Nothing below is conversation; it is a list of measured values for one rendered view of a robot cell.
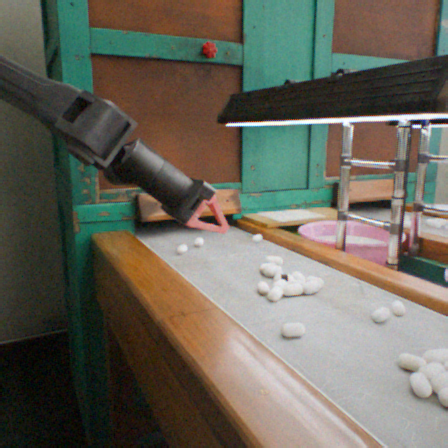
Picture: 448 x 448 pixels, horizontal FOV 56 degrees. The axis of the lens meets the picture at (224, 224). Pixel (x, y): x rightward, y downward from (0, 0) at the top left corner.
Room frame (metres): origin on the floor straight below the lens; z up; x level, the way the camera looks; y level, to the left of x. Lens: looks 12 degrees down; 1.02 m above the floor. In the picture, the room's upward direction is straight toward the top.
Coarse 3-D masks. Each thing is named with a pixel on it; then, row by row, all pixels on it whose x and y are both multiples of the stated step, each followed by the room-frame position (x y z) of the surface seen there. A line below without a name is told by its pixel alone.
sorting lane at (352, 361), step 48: (144, 240) 1.08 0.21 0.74; (192, 240) 1.08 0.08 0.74; (240, 240) 1.08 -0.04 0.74; (240, 288) 0.73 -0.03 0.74; (336, 288) 0.73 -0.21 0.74; (336, 336) 0.54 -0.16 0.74; (384, 336) 0.54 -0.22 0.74; (432, 336) 0.54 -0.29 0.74; (336, 384) 0.43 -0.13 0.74; (384, 384) 0.43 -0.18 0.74; (384, 432) 0.35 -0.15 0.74; (432, 432) 0.35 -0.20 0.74
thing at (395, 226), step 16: (288, 80) 0.85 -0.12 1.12; (336, 80) 0.70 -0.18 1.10; (352, 128) 0.92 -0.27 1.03; (400, 128) 0.78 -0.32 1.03; (400, 144) 0.78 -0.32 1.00; (352, 160) 0.89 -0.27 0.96; (368, 160) 0.86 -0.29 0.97; (384, 160) 0.82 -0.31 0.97; (400, 160) 0.78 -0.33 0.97; (400, 176) 0.78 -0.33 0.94; (400, 192) 0.78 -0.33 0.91; (400, 208) 0.78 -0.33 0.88; (336, 224) 0.92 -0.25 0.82; (368, 224) 0.84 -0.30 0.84; (384, 224) 0.80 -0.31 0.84; (400, 224) 0.78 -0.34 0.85; (336, 240) 0.92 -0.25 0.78; (400, 240) 0.77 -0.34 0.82; (400, 256) 0.77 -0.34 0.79
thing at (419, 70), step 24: (360, 72) 0.66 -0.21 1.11; (384, 72) 0.62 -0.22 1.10; (408, 72) 0.57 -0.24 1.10; (432, 72) 0.54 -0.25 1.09; (240, 96) 1.00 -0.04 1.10; (264, 96) 0.89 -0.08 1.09; (288, 96) 0.81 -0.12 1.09; (312, 96) 0.74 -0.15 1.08; (336, 96) 0.68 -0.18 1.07; (360, 96) 0.63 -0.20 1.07; (384, 96) 0.58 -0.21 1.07; (408, 96) 0.55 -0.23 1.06; (432, 96) 0.51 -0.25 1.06; (216, 120) 1.05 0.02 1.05; (240, 120) 0.94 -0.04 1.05; (264, 120) 0.85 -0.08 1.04; (288, 120) 0.78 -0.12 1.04
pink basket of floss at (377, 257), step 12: (300, 228) 1.10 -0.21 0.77; (312, 228) 1.16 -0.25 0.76; (324, 228) 1.18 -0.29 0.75; (348, 228) 1.18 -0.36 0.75; (360, 228) 1.17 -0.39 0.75; (372, 228) 1.15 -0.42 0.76; (312, 240) 1.00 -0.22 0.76; (324, 240) 0.97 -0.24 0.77; (372, 240) 1.14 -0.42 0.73; (384, 240) 1.11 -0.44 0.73; (348, 252) 0.95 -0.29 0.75; (360, 252) 0.94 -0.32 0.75; (372, 252) 0.94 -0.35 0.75; (384, 252) 0.95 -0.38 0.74; (384, 264) 0.97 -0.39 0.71
